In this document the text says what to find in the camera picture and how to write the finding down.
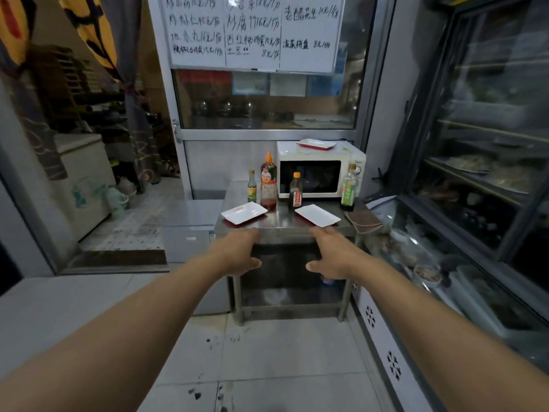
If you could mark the plain white rectangular plate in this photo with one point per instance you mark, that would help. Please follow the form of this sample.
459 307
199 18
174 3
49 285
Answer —
317 215

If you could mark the blue white container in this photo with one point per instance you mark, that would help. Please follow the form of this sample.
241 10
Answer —
328 281

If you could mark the white paper notice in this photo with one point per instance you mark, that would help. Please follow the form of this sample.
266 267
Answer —
287 85

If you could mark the whiteboard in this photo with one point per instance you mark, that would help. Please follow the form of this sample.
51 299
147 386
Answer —
309 21

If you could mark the small glass bottle tan cap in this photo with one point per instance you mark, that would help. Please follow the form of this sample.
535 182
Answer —
252 188

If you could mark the person's right hand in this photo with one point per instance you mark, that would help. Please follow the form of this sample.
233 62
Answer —
339 257

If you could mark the person's left forearm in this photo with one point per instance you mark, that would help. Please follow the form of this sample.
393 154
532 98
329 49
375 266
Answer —
120 338

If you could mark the person's left hand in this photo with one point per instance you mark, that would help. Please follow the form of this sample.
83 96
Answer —
238 253

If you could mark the metal kettle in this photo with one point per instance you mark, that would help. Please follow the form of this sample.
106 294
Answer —
201 108
226 108
249 108

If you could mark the white rectangular plate red underside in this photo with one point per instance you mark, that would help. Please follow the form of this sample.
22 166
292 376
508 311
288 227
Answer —
316 144

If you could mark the white microwave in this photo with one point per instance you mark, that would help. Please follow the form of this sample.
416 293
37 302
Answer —
317 154

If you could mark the white plate orange print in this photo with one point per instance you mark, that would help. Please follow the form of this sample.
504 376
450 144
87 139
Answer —
244 213

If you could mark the dark sauce bottle orange cap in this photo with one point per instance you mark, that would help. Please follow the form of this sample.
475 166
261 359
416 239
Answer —
296 193

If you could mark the blue bordered poster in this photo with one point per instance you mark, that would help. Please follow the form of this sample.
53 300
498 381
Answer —
251 83

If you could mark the white cabinet green print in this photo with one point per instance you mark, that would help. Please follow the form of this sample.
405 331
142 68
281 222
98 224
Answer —
86 180

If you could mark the black upright refrigerator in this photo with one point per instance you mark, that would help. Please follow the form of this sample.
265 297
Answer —
6 270

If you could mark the stainless steel table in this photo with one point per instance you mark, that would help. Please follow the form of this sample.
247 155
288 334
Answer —
283 218

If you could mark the person's right forearm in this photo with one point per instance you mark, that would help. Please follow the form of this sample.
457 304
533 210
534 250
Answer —
463 338

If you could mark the large ketchup bottle orange cap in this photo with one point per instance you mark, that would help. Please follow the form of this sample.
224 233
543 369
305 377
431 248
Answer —
268 184

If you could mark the pale green kettle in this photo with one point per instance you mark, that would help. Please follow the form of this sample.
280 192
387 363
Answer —
116 201

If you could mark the brown cloth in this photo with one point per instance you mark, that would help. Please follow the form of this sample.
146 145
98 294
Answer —
363 221

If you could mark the clear bottle green label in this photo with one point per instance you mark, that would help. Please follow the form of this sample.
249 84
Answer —
349 190

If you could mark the glass window aluminium frame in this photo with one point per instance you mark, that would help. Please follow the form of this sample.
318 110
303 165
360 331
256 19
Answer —
266 135

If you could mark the low grey cabinet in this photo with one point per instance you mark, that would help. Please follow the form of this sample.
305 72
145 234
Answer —
188 227

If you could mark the red poster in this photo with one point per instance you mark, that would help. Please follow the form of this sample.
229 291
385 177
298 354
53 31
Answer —
201 77

